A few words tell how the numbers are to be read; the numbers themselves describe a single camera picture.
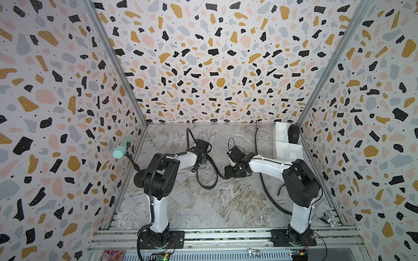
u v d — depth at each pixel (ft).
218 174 3.11
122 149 2.16
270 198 2.79
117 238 2.45
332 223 2.55
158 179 1.68
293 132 3.45
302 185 1.64
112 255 2.25
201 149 2.66
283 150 3.46
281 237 2.44
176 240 2.40
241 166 2.30
